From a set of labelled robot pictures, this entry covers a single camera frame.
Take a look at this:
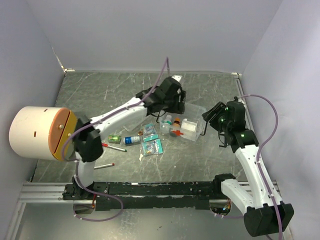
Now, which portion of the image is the white green dropper bottle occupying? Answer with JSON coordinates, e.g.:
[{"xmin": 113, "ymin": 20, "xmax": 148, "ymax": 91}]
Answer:
[{"xmin": 162, "ymin": 114, "xmax": 172, "ymax": 126}]

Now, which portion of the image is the orange cap small bottle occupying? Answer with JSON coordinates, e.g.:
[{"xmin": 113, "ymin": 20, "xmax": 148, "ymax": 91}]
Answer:
[{"xmin": 172, "ymin": 117, "xmax": 181, "ymax": 128}]

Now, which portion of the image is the white blue gauze packet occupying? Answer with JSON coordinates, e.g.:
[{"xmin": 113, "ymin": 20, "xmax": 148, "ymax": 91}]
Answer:
[{"xmin": 180, "ymin": 118, "xmax": 198, "ymax": 132}]

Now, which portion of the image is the clear plastic storage box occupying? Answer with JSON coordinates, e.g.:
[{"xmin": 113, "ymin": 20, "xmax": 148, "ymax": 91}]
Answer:
[{"xmin": 159, "ymin": 103, "xmax": 207, "ymax": 142}]

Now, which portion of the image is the teal blister pack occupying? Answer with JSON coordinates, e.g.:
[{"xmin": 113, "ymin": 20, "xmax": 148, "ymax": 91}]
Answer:
[
  {"xmin": 141, "ymin": 123, "xmax": 159, "ymax": 143},
  {"xmin": 139, "ymin": 138, "xmax": 164, "ymax": 161}
]

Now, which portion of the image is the white blue medicine bottle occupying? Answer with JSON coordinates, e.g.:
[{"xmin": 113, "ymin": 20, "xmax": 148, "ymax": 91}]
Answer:
[{"xmin": 122, "ymin": 136, "xmax": 141, "ymax": 145}]

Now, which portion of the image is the green battery pack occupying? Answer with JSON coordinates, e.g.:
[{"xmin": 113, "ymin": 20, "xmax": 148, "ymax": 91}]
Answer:
[{"xmin": 107, "ymin": 134, "xmax": 122, "ymax": 144}]

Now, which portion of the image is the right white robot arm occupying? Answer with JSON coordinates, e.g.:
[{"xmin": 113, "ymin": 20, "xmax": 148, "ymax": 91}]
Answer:
[{"xmin": 202, "ymin": 100, "xmax": 294, "ymax": 237}]

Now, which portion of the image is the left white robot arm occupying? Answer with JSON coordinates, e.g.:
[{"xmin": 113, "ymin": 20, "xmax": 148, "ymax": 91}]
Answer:
[{"xmin": 72, "ymin": 75, "xmax": 186, "ymax": 200}]

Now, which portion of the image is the red cross grey disc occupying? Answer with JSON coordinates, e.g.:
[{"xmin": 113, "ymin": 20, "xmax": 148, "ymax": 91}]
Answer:
[{"xmin": 169, "ymin": 130, "xmax": 184, "ymax": 137}]

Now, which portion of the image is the red cap marker pen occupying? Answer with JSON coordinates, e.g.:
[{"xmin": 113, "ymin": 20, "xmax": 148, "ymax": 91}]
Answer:
[{"xmin": 101, "ymin": 143, "xmax": 127, "ymax": 153}]

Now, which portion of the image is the green cap marker pen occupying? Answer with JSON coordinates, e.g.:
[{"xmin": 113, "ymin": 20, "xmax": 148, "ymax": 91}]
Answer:
[{"xmin": 94, "ymin": 163, "xmax": 115, "ymax": 170}]

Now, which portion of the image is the white cylinder drum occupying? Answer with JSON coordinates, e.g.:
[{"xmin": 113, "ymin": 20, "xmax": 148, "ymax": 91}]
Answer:
[{"xmin": 8, "ymin": 106, "xmax": 78, "ymax": 161}]

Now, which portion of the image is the black box handle clip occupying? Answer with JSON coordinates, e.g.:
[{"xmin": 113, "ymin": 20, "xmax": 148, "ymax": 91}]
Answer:
[{"xmin": 218, "ymin": 132, "xmax": 228, "ymax": 148}]

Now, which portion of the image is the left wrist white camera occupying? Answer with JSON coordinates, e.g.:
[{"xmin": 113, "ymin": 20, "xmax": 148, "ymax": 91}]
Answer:
[{"xmin": 172, "ymin": 75, "xmax": 182, "ymax": 83}]

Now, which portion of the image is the wrist white camera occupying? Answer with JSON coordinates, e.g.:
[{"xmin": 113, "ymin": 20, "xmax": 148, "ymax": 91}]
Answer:
[
  {"xmin": 233, "ymin": 96, "xmax": 246, "ymax": 105},
  {"xmin": 172, "ymin": 75, "xmax": 182, "ymax": 83}
]

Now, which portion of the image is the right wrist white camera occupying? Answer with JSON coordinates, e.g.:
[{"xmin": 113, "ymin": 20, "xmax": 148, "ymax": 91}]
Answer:
[{"xmin": 233, "ymin": 96, "xmax": 246, "ymax": 105}]

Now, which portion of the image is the black mounting base rail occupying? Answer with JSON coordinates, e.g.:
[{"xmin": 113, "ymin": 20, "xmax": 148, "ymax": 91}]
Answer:
[{"xmin": 62, "ymin": 179, "xmax": 242, "ymax": 211}]

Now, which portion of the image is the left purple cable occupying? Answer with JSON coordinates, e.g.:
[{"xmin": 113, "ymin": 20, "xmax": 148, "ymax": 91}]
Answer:
[{"xmin": 61, "ymin": 56, "xmax": 171, "ymax": 222}]

